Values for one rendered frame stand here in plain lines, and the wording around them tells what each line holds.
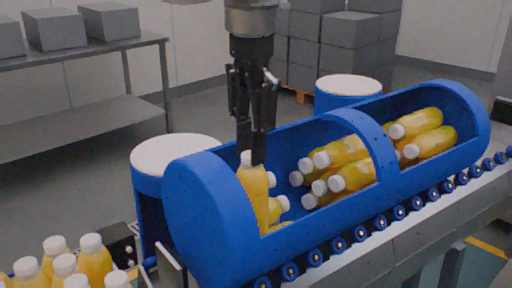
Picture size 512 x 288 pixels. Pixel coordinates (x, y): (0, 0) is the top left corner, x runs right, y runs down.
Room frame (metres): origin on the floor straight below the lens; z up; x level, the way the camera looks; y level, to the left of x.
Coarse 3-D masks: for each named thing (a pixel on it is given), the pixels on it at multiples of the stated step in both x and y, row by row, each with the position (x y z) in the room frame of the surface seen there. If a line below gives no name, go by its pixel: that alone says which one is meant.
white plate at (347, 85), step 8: (320, 80) 1.88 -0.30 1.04; (328, 80) 1.88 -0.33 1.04; (336, 80) 1.88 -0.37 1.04; (344, 80) 1.88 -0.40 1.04; (352, 80) 1.88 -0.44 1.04; (360, 80) 1.88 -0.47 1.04; (368, 80) 1.88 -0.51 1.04; (320, 88) 1.78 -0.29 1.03; (328, 88) 1.77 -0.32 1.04; (336, 88) 1.77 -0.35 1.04; (344, 88) 1.77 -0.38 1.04; (352, 88) 1.77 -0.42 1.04; (360, 88) 1.77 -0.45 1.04; (368, 88) 1.77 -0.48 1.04; (376, 88) 1.76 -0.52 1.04; (344, 96) 1.70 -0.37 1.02; (352, 96) 1.69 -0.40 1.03
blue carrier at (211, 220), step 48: (384, 96) 1.16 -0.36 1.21; (432, 96) 1.27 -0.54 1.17; (288, 144) 1.04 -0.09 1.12; (384, 144) 0.90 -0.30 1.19; (480, 144) 1.09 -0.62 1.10; (192, 192) 0.72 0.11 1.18; (240, 192) 0.68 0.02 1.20; (288, 192) 1.00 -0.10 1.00; (384, 192) 0.85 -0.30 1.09; (192, 240) 0.72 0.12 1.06; (240, 240) 0.62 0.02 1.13; (288, 240) 0.68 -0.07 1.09
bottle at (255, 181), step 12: (240, 168) 0.73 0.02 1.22; (252, 168) 0.72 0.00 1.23; (264, 168) 0.74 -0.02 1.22; (240, 180) 0.72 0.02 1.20; (252, 180) 0.71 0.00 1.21; (264, 180) 0.72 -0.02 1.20; (252, 192) 0.70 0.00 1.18; (264, 192) 0.72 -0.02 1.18; (252, 204) 0.71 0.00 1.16; (264, 204) 0.72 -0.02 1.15; (264, 216) 0.72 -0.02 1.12; (264, 228) 0.72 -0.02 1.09
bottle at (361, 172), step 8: (360, 160) 0.94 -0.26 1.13; (368, 160) 0.94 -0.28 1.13; (344, 168) 0.91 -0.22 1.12; (352, 168) 0.91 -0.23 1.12; (360, 168) 0.91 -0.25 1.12; (368, 168) 0.92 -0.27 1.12; (344, 176) 0.89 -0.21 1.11; (352, 176) 0.89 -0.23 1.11; (360, 176) 0.90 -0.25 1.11; (368, 176) 0.91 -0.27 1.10; (352, 184) 0.88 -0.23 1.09; (360, 184) 0.89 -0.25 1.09; (368, 184) 0.92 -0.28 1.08
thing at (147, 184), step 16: (144, 176) 1.05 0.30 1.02; (144, 192) 1.06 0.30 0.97; (160, 192) 1.03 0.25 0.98; (144, 208) 1.20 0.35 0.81; (160, 208) 1.27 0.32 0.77; (144, 224) 1.19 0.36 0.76; (160, 224) 1.26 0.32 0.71; (144, 240) 1.10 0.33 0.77; (160, 240) 1.26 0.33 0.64; (144, 256) 1.09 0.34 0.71
